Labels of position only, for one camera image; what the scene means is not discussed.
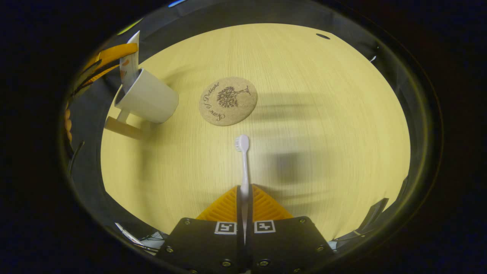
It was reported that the round cork coaster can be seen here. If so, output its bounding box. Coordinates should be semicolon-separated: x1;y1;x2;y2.
198;76;258;127

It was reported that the white cup with wooden handle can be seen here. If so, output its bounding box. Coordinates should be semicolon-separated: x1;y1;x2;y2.
104;68;180;140

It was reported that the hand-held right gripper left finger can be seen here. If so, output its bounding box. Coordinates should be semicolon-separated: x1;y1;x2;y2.
156;185;245;274

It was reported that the white toothpaste tube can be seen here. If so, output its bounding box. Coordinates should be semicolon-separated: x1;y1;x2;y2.
119;30;141;93

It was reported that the white toothbrush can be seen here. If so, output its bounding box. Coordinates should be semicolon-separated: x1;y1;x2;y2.
234;134;251;244

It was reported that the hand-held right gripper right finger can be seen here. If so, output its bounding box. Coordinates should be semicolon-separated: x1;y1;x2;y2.
243;184;335;274

